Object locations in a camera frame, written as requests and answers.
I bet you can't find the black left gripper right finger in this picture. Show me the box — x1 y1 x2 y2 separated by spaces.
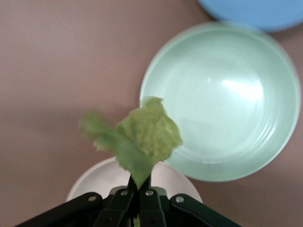
139 174 168 227

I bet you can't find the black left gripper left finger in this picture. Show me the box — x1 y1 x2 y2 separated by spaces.
94 176 138 227

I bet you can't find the green lettuce leaf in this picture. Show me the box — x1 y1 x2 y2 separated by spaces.
78 96 184 227

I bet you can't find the beige plate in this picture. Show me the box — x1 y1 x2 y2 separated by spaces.
65 157 204 204

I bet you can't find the mint green plate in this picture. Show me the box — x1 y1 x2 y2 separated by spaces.
139 22 302 183

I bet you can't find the blue plate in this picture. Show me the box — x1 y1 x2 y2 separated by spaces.
197 0 303 33

